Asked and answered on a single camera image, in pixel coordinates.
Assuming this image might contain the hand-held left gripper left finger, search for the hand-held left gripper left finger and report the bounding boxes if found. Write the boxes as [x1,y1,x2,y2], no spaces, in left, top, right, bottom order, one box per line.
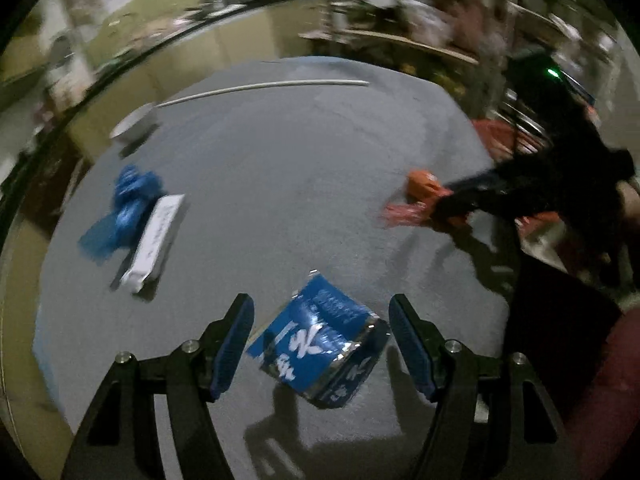
[60,292,256,480]

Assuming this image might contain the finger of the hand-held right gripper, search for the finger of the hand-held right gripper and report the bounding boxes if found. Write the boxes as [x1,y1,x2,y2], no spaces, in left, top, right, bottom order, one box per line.
[440,166,516,200]
[431,197,516,228]

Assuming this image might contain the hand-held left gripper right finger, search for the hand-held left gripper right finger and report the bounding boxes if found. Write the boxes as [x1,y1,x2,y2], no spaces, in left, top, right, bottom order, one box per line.
[388,294,583,480]

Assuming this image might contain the red plastic basket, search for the red plastic basket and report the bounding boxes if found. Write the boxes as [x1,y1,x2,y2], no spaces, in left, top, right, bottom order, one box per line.
[472,119,566,231]

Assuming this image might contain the blue foil snack packet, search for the blue foil snack packet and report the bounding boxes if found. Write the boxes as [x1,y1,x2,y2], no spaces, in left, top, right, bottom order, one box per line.
[245,270,391,411]

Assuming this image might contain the white box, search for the white box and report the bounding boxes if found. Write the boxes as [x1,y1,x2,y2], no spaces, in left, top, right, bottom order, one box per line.
[120,194,186,295]

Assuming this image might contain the blue plastic bag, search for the blue plastic bag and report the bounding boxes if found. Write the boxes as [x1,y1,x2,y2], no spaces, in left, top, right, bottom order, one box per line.
[77,164,165,263]

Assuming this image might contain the person's right forearm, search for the person's right forearm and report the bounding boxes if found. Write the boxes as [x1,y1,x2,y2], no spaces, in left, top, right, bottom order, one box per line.
[560,305,640,480]

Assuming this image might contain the cluttered storage rack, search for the cluttered storage rack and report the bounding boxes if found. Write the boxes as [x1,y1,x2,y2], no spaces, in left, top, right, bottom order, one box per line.
[300,0,621,126]

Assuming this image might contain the round grey-covered table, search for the round grey-covered table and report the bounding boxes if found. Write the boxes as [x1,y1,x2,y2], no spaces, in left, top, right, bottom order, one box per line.
[32,55,526,480]

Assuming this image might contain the thin white rod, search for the thin white rod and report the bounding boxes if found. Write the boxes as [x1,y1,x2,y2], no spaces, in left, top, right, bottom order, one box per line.
[156,79,371,109]

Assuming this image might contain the white bowl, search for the white bowl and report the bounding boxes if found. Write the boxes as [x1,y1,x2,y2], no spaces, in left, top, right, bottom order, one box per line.
[109,102,160,145]

